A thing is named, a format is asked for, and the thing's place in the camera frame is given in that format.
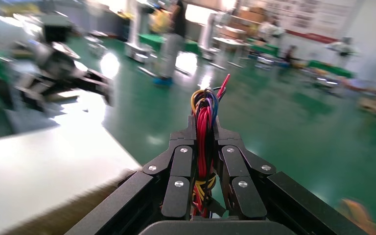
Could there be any white robot with round base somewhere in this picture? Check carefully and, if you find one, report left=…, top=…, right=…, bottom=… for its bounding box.
left=198, top=12, right=222, bottom=61
left=124, top=0, right=154, bottom=63

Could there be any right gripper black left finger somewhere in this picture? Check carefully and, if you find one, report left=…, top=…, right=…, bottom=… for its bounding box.
left=142, top=115, right=197, bottom=220

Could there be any person in dark shirt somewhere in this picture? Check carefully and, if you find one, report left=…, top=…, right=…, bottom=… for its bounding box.
left=153, top=0, right=188, bottom=88

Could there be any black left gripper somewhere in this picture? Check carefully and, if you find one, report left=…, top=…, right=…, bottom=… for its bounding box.
left=12, top=41, right=115, bottom=112

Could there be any white table with metal legs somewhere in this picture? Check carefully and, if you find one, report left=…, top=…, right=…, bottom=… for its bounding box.
left=211, top=36, right=251, bottom=70

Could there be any multicolour wire harness bundle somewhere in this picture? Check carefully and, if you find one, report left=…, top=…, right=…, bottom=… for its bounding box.
left=189, top=73, right=231, bottom=218

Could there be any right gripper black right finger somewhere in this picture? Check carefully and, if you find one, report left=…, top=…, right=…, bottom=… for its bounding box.
left=213, top=116, right=277, bottom=219

